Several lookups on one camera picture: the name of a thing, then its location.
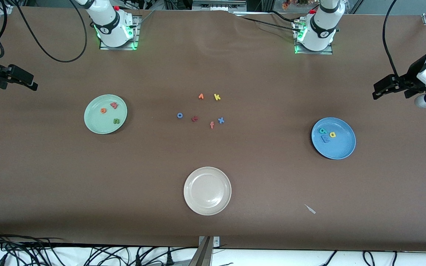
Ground blue plate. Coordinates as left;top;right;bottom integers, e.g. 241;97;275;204
311;117;356;160

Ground green plate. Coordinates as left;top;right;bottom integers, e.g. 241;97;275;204
84;94;128;134

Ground silver metal box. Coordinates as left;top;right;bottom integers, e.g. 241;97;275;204
193;0;247;12

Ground beige plate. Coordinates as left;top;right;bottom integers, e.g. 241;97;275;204
183;167;232;216

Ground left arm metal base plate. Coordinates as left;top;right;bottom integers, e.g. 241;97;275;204
294;20;334;55

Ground black cables at arm base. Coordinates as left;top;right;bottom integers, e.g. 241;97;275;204
235;10;303;33

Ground black floor cable tangle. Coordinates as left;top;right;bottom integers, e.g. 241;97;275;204
0;227;199;266

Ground grey metal table bracket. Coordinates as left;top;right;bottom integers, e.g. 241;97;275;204
199;236;220;248

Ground aluminium post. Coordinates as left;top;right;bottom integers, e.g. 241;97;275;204
188;236;214;266

